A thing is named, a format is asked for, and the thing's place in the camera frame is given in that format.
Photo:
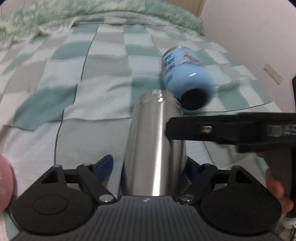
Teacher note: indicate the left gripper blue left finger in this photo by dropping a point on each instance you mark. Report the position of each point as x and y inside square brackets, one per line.
[103, 168]

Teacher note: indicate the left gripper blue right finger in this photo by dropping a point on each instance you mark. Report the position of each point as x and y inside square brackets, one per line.
[192, 169]

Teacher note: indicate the silver steel cup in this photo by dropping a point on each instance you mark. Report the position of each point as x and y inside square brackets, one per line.
[153, 164]

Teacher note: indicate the light blue cartoon cup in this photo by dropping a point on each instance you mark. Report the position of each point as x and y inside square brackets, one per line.
[187, 78]

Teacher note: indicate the pink cup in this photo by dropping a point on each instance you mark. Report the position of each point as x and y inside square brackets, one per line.
[6, 183]

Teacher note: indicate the person's right hand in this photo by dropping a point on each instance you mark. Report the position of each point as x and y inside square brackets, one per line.
[277, 189]

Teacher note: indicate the green fluffy quilt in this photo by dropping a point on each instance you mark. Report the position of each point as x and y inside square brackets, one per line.
[48, 17]

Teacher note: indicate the white wall socket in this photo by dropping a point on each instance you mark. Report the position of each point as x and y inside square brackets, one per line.
[273, 73]

